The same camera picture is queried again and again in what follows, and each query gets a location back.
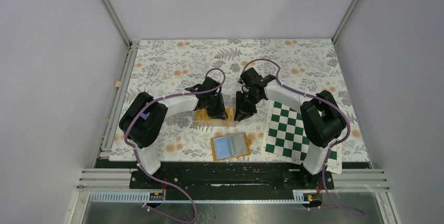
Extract green white chessboard mat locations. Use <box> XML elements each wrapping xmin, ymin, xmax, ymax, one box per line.
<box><xmin>260</xmin><ymin>100</ymin><xmax>343</xmax><ymax>175</ymax></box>

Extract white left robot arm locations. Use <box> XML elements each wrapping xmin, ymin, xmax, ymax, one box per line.
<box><xmin>119</xmin><ymin>76</ymin><xmax>227</xmax><ymax>188</ymax></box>

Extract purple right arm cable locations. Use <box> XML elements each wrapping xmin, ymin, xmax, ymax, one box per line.
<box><xmin>241</xmin><ymin>58</ymin><xmax>368</xmax><ymax>219</ymax></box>

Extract floral patterned table mat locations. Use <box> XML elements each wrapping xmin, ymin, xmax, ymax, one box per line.
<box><xmin>123</xmin><ymin>39</ymin><xmax>369</xmax><ymax>162</ymax></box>

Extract orange leather card holder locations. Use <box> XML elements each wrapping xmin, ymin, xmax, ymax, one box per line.
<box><xmin>210</xmin><ymin>132</ymin><xmax>252</xmax><ymax>162</ymax></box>

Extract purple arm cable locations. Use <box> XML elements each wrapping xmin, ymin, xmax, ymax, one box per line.
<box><xmin>241</xmin><ymin>58</ymin><xmax>368</xmax><ymax>219</ymax></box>
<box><xmin>124</xmin><ymin>68</ymin><xmax>199</xmax><ymax>224</ymax></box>

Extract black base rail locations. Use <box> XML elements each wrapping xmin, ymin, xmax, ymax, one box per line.
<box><xmin>129</xmin><ymin>161</ymin><xmax>334</xmax><ymax>200</ymax></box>

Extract white slotted cable duct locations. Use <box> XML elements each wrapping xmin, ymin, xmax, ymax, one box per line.
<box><xmin>89</xmin><ymin>190</ymin><xmax>321</xmax><ymax>205</ymax></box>

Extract clear box of orange blocks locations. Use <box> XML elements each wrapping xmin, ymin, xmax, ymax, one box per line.
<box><xmin>193</xmin><ymin>108</ymin><xmax>237</xmax><ymax>127</ymax></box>

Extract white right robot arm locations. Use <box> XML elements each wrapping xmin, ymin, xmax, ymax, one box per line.
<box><xmin>234</xmin><ymin>68</ymin><xmax>350</xmax><ymax>188</ymax></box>

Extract aluminium frame rails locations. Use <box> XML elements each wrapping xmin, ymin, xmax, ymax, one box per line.
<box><xmin>77</xmin><ymin>169</ymin><xmax>131</xmax><ymax>191</ymax></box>

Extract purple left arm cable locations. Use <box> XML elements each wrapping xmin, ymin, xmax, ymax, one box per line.
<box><xmin>124</xmin><ymin>68</ymin><xmax>199</xmax><ymax>224</ymax></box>

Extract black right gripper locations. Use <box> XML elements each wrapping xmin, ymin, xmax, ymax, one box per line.
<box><xmin>234</xmin><ymin>91</ymin><xmax>262</xmax><ymax>122</ymax></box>

